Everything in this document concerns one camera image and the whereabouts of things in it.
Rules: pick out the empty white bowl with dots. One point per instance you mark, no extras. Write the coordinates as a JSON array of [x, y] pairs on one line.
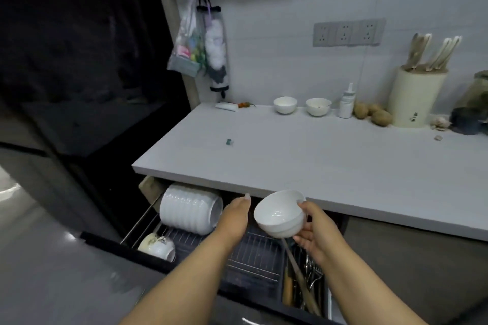
[[285, 105]]

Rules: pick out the black drawer front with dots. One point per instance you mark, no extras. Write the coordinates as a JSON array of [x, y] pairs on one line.
[[114, 250]]

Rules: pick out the person's right forearm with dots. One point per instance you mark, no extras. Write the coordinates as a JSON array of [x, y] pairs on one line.
[[366, 290]]

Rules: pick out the long wooden chopsticks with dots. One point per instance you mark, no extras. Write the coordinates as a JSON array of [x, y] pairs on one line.
[[299, 279]]

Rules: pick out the stack of white dishes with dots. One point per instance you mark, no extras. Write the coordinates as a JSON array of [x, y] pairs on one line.
[[188, 208]]

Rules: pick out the black refrigerator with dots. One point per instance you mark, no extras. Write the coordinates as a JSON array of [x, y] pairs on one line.
[[76, 69]]

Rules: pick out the person's right hand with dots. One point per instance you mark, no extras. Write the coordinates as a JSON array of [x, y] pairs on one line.
[[322, 235]]

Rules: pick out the dried chilli pepper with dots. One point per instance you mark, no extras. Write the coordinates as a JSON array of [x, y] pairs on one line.
[[247, 105]]

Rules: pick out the hanging plastic bag dispenser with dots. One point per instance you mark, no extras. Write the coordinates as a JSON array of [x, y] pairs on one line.
[[216, 50]]

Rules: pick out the white bowl with scraps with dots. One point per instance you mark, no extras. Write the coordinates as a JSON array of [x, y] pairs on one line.
[[318, 107]]

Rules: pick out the white printed mug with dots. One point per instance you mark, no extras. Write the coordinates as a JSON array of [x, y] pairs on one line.
[[158, 246]]

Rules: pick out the person's left thumb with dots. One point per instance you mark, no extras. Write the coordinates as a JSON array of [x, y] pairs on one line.
[[246, 203]]

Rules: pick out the hanging clear plastic bag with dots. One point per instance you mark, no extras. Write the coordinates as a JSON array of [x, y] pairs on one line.
[[186, 46]]

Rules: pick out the brown potato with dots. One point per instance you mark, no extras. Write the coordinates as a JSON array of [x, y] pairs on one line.
[[360, 110], [376, 107], [382, 118]]

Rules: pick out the garlic bulb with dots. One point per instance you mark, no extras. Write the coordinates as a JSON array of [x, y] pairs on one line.
[[441, 123]]

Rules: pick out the person's left hand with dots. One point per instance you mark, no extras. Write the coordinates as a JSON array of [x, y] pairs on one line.
[[232, 220]]

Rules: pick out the bunch of metal spoons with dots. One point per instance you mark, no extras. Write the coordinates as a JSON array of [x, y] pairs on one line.
[[314, 273]]

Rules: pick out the glass jar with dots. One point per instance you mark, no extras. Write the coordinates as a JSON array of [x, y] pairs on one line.
[[476, 94]]

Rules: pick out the dark blue container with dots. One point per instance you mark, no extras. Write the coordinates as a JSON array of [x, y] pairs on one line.
[[467, 121]]

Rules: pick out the cream round knife block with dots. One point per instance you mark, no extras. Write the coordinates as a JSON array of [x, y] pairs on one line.
[[415, 98]]

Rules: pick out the plain white bowl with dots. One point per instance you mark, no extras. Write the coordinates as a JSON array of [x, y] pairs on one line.
[[278, 214]]

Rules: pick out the grey wall socket strip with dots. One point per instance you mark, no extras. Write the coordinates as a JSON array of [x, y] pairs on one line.
[[349, 32]]

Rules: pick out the person's left forearm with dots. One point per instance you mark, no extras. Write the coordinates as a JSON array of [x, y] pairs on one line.
[[183, 283]]

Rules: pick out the person's right thumb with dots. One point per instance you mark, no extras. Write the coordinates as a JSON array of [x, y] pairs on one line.
[[305, 208]]

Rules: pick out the white squeeze bottle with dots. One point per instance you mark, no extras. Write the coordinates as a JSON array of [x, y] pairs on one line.
[[346, 104]]

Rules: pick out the beige cloth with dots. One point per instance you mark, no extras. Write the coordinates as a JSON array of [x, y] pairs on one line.
[[150, 187]]

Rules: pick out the small white tube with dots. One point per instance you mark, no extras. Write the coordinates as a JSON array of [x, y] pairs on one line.
[[226, 105]]

